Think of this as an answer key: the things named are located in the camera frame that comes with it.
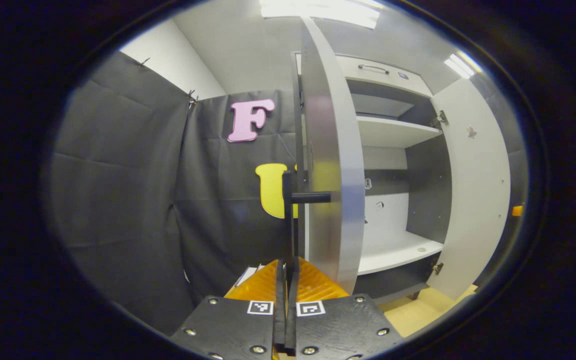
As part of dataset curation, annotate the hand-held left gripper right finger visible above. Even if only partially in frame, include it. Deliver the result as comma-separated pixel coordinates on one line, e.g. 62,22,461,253
286,257,404,358

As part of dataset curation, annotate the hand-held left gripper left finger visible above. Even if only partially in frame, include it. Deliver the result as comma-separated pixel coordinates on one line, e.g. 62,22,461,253
170,259,287,360

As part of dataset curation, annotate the beige cabinet door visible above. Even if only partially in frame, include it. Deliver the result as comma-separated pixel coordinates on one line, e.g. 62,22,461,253
298,16,366,296
427,77,511,301

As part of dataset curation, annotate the black door handle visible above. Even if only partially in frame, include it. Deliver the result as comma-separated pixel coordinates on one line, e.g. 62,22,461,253
282,170,332,301

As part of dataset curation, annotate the beige double-door shoe cabinet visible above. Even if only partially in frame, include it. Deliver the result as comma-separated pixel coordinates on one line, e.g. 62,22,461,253
290,16,511,306

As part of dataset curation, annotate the white cabinet shelf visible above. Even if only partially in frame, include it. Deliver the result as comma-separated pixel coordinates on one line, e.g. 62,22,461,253
358,231,444,276
355,115,443,149

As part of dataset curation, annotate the small ceiling light panel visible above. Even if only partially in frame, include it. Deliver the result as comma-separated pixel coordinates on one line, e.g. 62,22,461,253
444,50,483,80

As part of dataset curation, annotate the large ceiling light panel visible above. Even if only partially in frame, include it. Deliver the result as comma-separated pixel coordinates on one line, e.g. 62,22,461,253
259,0,381,29

